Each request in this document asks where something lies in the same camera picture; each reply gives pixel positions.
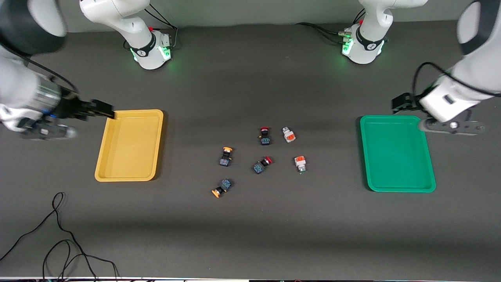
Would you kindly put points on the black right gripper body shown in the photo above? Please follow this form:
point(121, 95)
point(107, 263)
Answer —
point(72, 108)

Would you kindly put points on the white orange push button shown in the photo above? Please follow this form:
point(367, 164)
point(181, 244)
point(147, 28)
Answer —
point(300, 163)
point(289, 134)

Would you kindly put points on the yellow push button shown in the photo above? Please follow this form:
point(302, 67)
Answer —
point(226, 156)
point(222, 188)

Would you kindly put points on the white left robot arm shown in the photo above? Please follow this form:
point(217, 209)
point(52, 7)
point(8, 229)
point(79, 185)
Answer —
point(469, 74)

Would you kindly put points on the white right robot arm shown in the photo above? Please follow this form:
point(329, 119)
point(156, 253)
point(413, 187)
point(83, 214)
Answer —
point(129, 23)

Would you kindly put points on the yellow plastic tray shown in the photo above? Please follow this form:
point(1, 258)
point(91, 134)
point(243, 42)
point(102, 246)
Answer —
point(131, 145)

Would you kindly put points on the green plastic tray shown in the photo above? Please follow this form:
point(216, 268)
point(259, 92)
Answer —
point(395, 153)

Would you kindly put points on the red push button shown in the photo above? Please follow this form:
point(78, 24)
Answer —
point(262, 165)
point(265, 136)

